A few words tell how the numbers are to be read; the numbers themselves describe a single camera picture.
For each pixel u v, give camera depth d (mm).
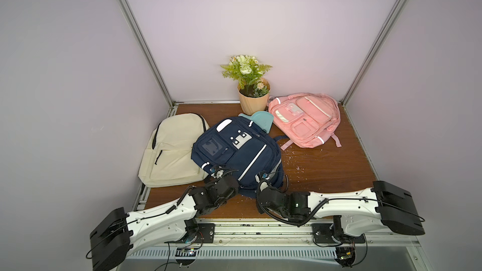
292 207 563
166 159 950
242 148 930
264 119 1075
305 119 1064
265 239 727
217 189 617
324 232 727
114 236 411
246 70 946
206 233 728
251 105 1050
